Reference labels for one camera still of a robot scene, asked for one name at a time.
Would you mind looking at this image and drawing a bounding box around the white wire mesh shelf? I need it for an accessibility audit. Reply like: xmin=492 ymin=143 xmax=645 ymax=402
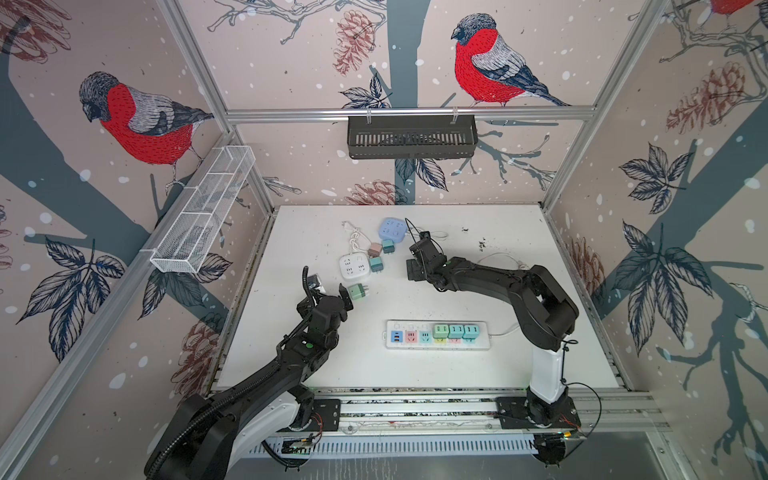
xmin=150 ymin=145 xmax=255 ymax=274

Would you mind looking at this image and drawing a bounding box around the dark teal plug adapter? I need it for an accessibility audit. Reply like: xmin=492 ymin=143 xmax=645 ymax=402
xmin=381 ymin=239 xmax=395 ymax=254

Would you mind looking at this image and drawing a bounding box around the pink plug adapter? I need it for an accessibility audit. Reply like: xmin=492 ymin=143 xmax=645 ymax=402
xmin=367 ymin=242 xmax=383 ymax=258

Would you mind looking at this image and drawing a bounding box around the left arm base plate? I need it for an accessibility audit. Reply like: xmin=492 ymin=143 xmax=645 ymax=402
xmin=287 ymin=399 xmax=341 ymax=432

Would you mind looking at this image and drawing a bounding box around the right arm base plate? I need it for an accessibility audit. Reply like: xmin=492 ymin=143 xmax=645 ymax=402
xmin=495 ymin=393 xmax=582 ymax=430

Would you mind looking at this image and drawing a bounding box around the blue square power socket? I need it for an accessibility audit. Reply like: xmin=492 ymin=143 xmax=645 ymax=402
xmin=378 ymin=217 xmax=408 ymax=243

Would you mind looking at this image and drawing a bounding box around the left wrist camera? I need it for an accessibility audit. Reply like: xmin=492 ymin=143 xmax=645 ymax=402
xmin=307 ymin=274 xmax=326 ymax=295

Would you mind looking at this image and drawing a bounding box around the white square power socket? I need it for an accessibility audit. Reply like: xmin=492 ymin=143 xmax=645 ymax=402
xmin=338 ymin=252 xmax=371 ymax=281

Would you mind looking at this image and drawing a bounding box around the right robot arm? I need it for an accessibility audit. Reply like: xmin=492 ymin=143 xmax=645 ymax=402
xmin=406 ymin=231 xmax=579 ymax=427

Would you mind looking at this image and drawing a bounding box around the black wall basket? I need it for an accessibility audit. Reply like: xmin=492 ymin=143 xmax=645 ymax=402
xmin=347 ymin=115 xmax=478 ymax=160

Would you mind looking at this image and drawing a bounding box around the long white power strip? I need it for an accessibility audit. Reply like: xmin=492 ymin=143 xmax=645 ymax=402
xmin=383 ymin=320 xmax=491 ymax=351

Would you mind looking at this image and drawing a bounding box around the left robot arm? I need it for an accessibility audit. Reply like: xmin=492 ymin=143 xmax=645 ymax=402
xmin=144 ymin=267 xmax=354 ymax=479

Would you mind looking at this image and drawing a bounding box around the light green plug adapter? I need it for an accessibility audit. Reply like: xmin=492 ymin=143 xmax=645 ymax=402
xmin=433 ymin=324 xmax=449 ymax=340

